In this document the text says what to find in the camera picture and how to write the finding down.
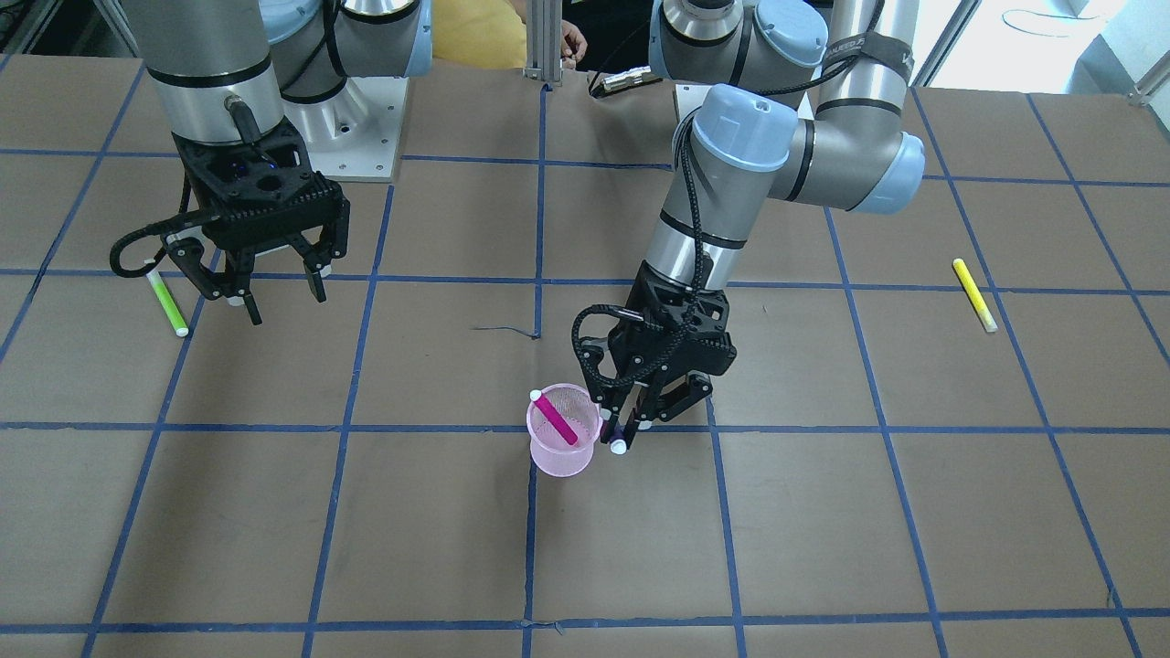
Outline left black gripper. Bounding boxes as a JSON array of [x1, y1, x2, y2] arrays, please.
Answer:
[[599, 261, 737, 448]]

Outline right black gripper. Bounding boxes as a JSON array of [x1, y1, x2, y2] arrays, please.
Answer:
[[166, 118, 350, 325]]

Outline purple pen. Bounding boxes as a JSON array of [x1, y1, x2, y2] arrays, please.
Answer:
[[599, 414, 629, 455]]

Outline pink pen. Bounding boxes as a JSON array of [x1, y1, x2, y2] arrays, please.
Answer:
[[527, 390, 580, 447]]

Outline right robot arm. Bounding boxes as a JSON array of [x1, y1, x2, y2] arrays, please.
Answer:
[[109, 1, 433, 324]]

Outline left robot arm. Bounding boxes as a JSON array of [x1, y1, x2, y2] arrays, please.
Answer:
[[572, 1, 925, 454]]

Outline pink mesh cup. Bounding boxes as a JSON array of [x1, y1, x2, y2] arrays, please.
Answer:
[[527, 383, 601, 478]]

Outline green pen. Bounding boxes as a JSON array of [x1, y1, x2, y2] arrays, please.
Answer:
[[146, 268, 191, 338]]

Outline person in yellow shirt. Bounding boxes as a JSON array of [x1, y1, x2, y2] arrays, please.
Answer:
[[431, 1, 530, 69]]

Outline yellow pen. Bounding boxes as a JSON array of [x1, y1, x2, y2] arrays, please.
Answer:
[[952, 258, 998, 334]]

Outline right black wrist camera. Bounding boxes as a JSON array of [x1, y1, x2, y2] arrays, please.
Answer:
[[208, 146, 311, 205]]

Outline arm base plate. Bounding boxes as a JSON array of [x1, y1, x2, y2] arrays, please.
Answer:
[[674, 83, 711, 123], [283, 78, 410, 183]]

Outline aluminium frame post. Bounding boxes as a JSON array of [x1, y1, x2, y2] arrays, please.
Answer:
[[523, 0, 563, 89]]

